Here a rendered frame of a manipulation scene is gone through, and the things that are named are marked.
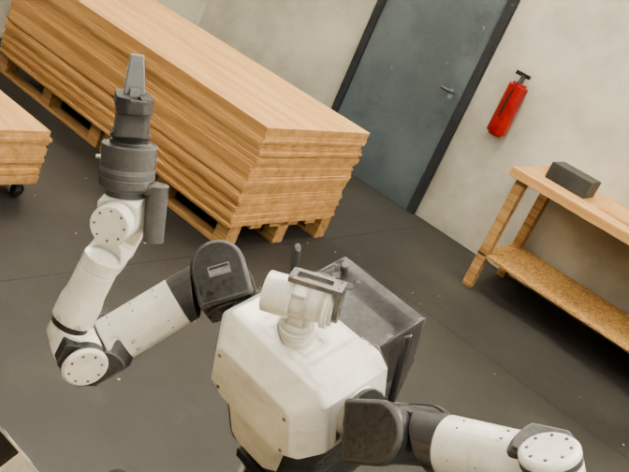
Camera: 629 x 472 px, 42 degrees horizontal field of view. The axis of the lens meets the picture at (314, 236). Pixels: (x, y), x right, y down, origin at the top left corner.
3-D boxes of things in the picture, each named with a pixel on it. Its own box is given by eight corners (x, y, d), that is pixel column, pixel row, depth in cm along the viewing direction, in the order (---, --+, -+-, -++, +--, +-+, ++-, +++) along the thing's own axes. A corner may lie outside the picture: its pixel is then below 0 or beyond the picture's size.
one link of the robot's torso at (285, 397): (303, 348, 174) (322, 214, 151) (422, 456, 156) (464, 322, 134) (186, 418, 157) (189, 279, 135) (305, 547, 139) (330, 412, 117)
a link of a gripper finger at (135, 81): (148, 55, 128) (144, 95, 130) (126, 52, 127) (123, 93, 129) (148, 56, 126) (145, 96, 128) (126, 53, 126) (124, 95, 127)
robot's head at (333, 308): (289, 303, 133) (297, 262, 130) (341, 319, 131) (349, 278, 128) (277, 322, 127) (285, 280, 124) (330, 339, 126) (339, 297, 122)
